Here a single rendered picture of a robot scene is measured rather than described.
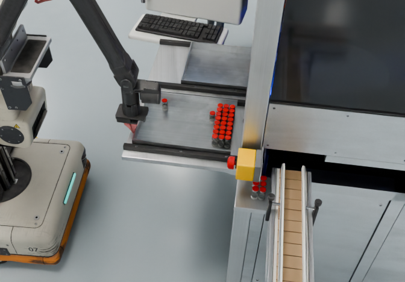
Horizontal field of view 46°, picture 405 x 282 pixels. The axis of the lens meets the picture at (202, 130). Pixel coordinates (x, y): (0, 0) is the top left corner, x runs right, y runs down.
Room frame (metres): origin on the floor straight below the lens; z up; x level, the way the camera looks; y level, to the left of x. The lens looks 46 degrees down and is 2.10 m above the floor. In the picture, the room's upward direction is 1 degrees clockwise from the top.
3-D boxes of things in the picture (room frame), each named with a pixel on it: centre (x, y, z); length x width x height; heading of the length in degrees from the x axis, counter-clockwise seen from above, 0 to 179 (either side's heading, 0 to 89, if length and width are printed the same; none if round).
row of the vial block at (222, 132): (1.20, -0.08, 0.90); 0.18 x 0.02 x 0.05; 173
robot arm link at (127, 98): (1.16, 0.23, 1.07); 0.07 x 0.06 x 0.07; 87
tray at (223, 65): (1.54, -0.10, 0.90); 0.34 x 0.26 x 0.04; 83
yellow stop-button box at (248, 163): (0.94, -0.14, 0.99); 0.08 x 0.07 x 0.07; 83
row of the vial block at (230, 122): (1.19, -0.10, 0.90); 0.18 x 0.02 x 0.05; 173
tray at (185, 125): (1.21, 0.06, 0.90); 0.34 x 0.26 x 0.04; 83
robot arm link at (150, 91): (1.17, 0.20, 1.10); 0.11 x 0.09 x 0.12; 87
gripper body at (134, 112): (1.16, 0.24, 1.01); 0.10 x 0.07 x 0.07; 83
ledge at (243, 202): (0.92, -0.18, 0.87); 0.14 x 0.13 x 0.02; 83
